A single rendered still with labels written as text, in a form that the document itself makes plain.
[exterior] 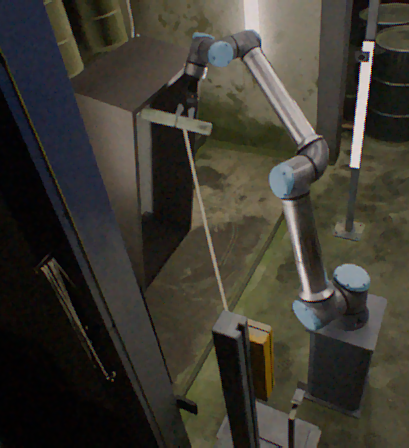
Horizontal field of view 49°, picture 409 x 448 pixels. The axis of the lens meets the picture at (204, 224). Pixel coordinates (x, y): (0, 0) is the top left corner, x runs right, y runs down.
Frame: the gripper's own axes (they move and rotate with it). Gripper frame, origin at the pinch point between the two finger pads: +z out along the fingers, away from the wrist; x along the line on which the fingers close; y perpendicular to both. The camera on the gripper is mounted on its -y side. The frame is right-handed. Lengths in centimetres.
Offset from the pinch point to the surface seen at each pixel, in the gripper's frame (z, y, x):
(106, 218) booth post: 18, -78, 21
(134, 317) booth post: 55, -68, 6
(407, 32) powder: -91, 213, -191
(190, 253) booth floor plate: 109, 106, -40
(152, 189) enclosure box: 58, 79, 1
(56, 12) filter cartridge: -27, 117, 81
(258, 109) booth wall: 5, 209, -82
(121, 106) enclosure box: -3.3, -16.7, 25.8
